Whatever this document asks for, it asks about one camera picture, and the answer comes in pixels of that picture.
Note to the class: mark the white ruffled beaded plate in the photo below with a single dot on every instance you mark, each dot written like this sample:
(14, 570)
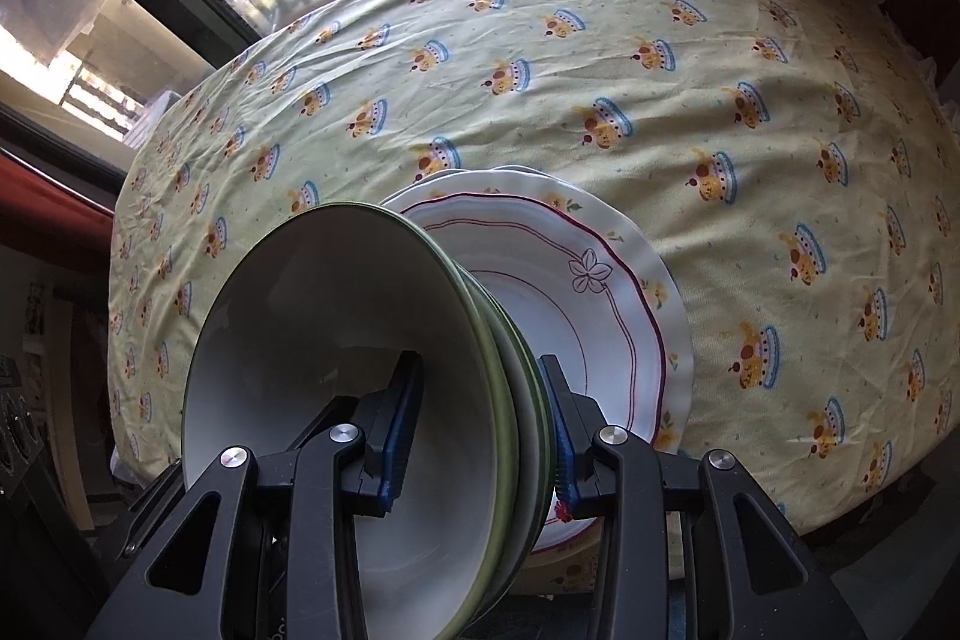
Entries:
(517, 181)

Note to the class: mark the yellow printed tablecloth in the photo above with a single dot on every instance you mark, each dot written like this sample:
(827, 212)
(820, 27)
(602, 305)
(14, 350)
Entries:
(600, 48)

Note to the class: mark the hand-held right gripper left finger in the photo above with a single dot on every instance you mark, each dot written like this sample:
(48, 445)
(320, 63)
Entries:
(401, 430)

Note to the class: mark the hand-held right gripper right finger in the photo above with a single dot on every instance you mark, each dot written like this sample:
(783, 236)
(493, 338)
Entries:
(566, 452)

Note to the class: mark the large yellow floral plate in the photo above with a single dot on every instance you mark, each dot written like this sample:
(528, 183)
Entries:
(679, 340)

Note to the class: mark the small red-rimmed white dish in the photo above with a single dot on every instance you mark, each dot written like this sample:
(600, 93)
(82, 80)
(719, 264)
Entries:
(540, 280)

